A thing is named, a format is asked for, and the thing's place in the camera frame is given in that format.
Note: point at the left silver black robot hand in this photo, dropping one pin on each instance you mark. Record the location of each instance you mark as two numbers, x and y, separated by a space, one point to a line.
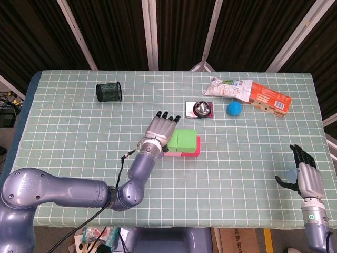
160 129

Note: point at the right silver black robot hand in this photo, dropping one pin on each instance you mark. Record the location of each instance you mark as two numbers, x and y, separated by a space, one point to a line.
308 180

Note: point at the green foam cube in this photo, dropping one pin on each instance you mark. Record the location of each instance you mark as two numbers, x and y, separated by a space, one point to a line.
173 141
187 141

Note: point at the light blue foam cube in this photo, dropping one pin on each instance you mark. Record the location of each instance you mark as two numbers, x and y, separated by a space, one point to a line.
291 175

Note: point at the magenta foam cube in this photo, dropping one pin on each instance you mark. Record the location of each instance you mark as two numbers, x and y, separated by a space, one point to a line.
193 153

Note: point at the light pink foam cube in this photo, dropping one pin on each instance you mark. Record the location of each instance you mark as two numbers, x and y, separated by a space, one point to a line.
173 153

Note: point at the red flat case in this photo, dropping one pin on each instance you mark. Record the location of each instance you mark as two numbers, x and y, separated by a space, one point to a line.
188 109

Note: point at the black mesh pen holder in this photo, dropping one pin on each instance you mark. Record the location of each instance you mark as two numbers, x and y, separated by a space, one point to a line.
108 92

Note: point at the blue ball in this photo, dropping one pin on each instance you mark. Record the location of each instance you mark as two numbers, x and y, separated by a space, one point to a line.
234 108

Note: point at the white snack bag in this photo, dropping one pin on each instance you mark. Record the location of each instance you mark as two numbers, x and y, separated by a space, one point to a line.
226 89

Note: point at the green checked tablecloth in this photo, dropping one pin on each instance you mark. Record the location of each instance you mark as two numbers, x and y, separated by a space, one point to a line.
210 192

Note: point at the orange cardboard box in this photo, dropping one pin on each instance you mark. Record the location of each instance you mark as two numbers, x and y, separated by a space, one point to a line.
271 100

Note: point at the brown cardboard carton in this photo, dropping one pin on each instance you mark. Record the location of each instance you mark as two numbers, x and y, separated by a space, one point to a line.
239 241

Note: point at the grey robot torso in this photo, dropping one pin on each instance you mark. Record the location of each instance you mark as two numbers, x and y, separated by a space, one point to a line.
168 241

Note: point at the crumpled plastic packaging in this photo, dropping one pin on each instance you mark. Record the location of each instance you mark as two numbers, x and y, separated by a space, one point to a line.
89 237

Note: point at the black box device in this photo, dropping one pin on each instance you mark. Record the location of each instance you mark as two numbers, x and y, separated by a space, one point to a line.
7 118

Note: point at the white partition frame post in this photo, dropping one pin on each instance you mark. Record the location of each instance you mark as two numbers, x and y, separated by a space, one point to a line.
330 122
150 34
209 34
10 85
76 34
297 34

